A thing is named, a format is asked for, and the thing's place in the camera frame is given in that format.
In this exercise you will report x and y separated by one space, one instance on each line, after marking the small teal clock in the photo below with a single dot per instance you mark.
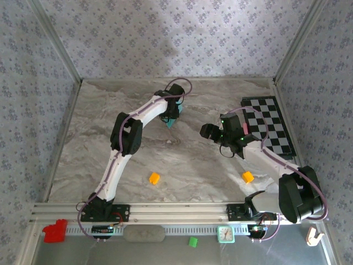
226 234

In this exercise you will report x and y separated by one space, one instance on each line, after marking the small green block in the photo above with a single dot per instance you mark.
193 242

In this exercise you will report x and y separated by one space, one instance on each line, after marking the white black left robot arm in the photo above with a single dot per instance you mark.
113 171

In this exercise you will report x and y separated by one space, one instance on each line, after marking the grey oval pad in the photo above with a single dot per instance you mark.
144 233

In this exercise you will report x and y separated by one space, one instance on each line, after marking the red toy brick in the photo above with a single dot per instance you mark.
55 232

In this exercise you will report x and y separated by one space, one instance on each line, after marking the grey metal shelf plate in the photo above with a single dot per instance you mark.
138 254

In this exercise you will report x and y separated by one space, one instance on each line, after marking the wooden hook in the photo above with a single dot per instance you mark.
313 237

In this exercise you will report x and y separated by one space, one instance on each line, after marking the small pink object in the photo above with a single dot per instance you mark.
245 127

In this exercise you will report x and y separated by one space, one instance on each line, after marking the aluminium mounting rail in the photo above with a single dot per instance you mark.
179 212

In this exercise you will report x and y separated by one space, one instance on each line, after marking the aluminium frame post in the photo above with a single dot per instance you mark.
297 41
56 41

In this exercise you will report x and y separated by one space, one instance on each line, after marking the black grey chessboard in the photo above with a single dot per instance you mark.
271 110

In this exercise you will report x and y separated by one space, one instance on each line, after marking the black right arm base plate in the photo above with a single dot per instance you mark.
235 212

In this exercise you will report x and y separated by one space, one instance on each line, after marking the teal paper sheet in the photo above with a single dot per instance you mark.
171 123

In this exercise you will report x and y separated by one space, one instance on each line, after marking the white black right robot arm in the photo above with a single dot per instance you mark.
264 157

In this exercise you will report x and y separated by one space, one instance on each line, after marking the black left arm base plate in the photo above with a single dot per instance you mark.
121 214

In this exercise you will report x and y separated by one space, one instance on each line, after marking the orange toy block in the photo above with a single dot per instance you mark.
248 177
154 178

